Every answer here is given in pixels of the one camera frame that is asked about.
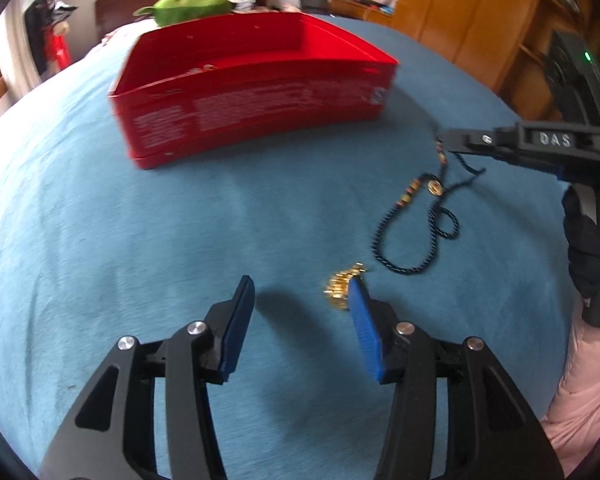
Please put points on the wooden shelf unit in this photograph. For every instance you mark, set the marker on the wooden shelf unit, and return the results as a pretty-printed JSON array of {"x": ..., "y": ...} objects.
[{"x": 540, "y": 60}]

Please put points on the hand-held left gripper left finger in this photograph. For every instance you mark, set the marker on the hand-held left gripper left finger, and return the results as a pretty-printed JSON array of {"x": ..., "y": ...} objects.
[{"x": 235, "y": 330}]

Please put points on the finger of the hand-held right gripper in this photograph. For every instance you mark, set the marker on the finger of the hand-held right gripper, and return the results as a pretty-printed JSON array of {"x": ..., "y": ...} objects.
[{"x": 485, "y": 140}]

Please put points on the blue blanket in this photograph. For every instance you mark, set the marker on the blue blanket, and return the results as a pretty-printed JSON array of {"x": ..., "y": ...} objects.
[{"x": 130, "y": 235}]

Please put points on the gold charm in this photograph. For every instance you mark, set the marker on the gold charm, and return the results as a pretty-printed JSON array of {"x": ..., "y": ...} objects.
[{"x": 337, "y": 292}]

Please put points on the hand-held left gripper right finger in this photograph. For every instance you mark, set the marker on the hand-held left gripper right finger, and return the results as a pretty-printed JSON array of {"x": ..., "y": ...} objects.
[{"x": 367, "y": 330}]

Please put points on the person's right forearm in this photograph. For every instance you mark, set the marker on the person's right forearm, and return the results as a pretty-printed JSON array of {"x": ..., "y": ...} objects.
[{"x": 585, "y": 400}]

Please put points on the patterned pillow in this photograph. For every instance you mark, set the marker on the patterned pillow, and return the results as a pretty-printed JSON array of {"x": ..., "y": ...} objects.
[{"x": 245, "y": 0}]

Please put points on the red box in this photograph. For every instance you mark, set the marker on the red box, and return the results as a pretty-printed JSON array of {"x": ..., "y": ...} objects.
[{"x": 255, "y": 105}]

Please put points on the dark wooden headboard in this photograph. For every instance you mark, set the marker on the dark wooden headboard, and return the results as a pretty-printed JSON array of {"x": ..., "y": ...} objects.
[{"x": 125, "y": 7}]

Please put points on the person's right hand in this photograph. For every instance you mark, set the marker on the person's right hand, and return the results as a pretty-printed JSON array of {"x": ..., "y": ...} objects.
[{"x": 587, "y": 245}]

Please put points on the wooden desk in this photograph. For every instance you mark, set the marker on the wooden desk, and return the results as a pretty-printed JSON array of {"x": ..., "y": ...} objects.
[{"x": 360, "y": 10}]

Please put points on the green avocado plush toy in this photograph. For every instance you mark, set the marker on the green avocado plush toy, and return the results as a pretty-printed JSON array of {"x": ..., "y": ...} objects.
[{"x": 190, "y": 7}]

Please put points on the white curtain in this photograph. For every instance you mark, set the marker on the white curtain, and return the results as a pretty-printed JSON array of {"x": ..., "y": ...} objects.
[{"x": 20, "y": 60}]

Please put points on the wooden wardrobe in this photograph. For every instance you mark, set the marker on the wooden wardrobe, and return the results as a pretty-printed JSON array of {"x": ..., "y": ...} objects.
[{"x": 460, "y": 10}]

